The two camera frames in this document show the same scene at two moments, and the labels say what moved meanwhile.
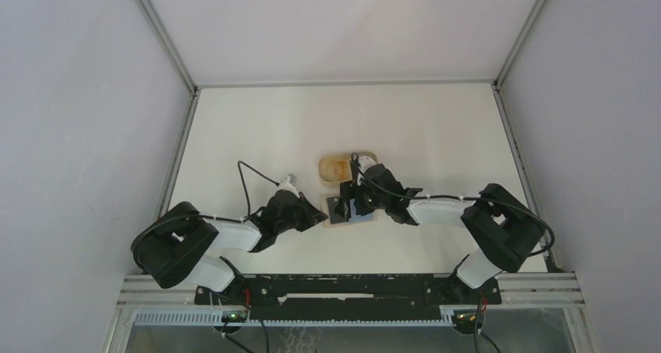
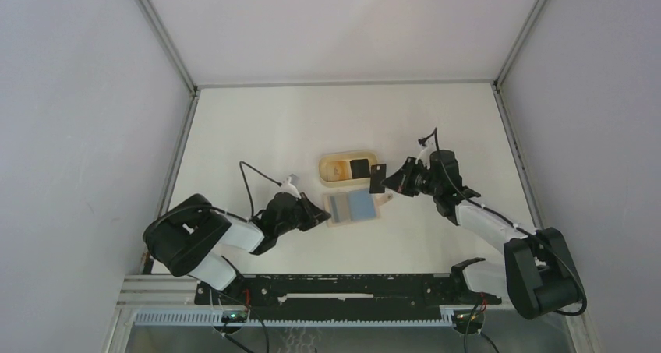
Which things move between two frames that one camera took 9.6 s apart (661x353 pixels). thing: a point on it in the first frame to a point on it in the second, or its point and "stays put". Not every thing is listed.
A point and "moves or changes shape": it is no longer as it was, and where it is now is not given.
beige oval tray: (337, 167) stays put
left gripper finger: (309, 215) stays put
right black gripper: (347, 192) to (401, 180)
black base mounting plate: (338, 297) stays put
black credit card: (334, 217) moves or changes shape
